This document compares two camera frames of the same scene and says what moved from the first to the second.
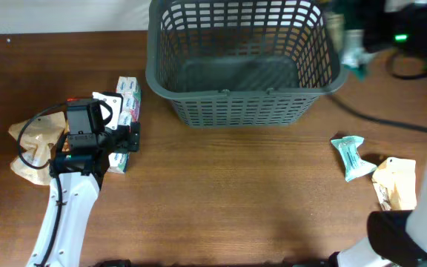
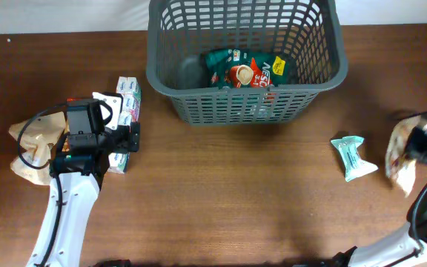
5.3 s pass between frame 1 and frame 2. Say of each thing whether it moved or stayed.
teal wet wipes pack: stayed
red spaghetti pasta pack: stayed
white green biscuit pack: stayed
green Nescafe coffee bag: moved
